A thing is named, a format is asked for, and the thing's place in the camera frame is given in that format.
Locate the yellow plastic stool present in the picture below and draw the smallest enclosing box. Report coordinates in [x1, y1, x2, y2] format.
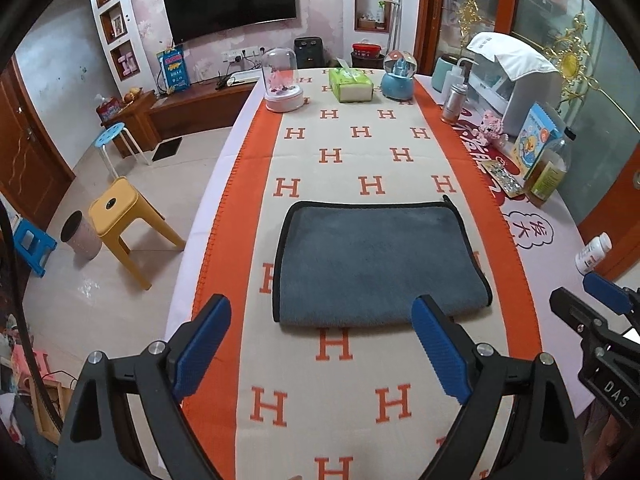
[88, 177, 186, 290]

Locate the green tissue box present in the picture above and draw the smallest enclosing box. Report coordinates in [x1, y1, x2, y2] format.
[329, 67, 374, 103]

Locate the silver metal bottle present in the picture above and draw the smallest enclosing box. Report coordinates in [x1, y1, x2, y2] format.
[440, 84, 468, 124]

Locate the white appliance with cloth cover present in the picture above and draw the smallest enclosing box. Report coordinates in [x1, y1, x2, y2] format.
[466, 32, 562, 136]

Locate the colourful children's book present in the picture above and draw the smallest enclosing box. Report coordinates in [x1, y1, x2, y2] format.
[511, 102, 564, 179]

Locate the pink waste bin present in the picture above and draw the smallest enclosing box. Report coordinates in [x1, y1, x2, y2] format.
[61, 210, 102, 260]

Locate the blue poster board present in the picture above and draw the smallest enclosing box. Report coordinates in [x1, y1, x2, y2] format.
[156, 46, 191, 94]

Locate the orange cream H-pattern blanket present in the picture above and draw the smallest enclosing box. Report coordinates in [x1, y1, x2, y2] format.
[183, 70, 541, 479]

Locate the black floor mat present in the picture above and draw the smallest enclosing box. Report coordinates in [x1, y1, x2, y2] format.
[152, 136, 182, 162]

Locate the blue round stool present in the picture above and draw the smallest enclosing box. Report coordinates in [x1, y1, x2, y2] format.
[93, 121, 151, 181]

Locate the white power strip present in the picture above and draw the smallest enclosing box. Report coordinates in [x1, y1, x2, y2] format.
[227, 68, 262, 87]

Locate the glass dome with pink figure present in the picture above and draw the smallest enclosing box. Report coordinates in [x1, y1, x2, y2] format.
[262, 48, 304, 114]

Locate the white squeeze bottle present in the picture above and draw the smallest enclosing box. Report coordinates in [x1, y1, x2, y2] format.
[442, 58, 475, 103]

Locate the small blue step stool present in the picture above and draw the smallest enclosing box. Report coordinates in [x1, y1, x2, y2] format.
[13, 218, 58, 278]

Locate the light blue cup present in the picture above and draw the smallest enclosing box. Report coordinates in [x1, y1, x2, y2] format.
[431, 54, 458, 92]

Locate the black heater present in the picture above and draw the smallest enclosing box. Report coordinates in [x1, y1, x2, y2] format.
[294, 36, 326, 68]

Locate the pink plush toy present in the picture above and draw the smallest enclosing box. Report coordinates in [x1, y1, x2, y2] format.
[472, 110, 509, 148]

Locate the red pot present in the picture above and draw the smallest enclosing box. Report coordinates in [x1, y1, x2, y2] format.
[352, 42, 384, 70]

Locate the blue snow globe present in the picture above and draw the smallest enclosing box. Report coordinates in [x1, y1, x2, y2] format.
[381, 50, 418, 102]

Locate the wooden tv cabinet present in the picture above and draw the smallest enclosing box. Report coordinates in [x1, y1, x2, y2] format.
[103, 79, 255, 152]

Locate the bottle with green label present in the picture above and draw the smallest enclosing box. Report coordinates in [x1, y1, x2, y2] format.
[524, 127, 576, 208]

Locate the white pill bottle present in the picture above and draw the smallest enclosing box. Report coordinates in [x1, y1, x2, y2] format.
[574, 232, 613, 275]

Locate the purple and grey towel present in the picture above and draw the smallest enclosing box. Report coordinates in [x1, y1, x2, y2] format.
[272, 198, 492, 328]

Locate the red snack bag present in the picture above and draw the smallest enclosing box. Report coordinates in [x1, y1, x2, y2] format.
[94, 94, 122, 122]

